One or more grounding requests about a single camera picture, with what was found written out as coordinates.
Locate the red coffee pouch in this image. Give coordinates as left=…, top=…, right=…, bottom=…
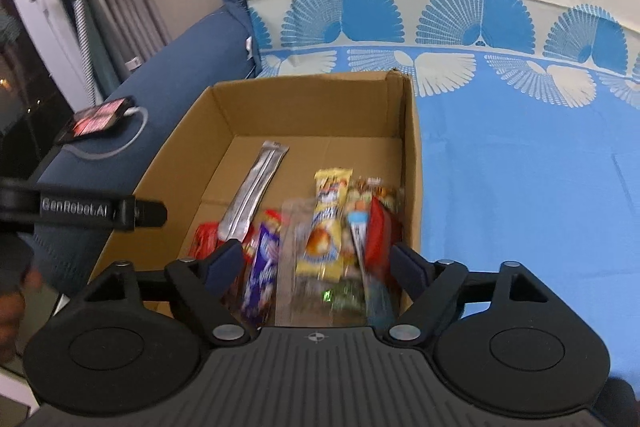
left=188, top=220, right=256, bottom=303

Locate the purple chocolate bar wrapper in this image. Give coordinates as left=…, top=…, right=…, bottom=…
left=241, top=220, right=280, bottom=327

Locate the light blue stick packet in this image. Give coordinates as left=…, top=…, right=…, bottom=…
left=346, top=210, right=395, bottom=332

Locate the silver long stick packet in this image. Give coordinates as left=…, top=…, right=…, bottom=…
left=217, top=141, right=288, bottom=242

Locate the small red packet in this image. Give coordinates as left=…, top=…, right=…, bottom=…
left=363, top=199, right=402, bottom=284

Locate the small candy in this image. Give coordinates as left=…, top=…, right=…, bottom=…
left=262, top=209, right=282, bottom=233

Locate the clear candy bag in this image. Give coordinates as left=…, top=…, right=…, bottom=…
left=273, top=198, right=367, bottom=327

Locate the yellow snack bar wrapper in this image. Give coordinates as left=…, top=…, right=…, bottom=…
left=295, top=168, right=352, bottom=282

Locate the peanut snack bag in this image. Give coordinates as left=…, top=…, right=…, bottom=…
left=344, top=178, right=402, bottom=215

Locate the person's left hand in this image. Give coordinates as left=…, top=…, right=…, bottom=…
left=0, top=269, right=42, bottom=363

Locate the black smartphone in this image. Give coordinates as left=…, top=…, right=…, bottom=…
left=55, top=96, right=136, bottom=145

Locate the brown cardboard box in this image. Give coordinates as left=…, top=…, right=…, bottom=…
left=92, top=70, right=422, bottom=275

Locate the blue denim sofa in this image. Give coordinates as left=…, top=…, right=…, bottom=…
left=29, top=0, right=262, bottom=298

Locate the grey curtain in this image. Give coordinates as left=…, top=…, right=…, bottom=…
left=84, top=0, right=170, bottom=95

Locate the blue white fan-pattern cloth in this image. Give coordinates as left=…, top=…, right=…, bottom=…
left=247, top=0, right=639, bottom=384

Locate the white charging cable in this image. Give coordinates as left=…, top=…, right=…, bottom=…
left=62, top=106, right=151, bottom=160

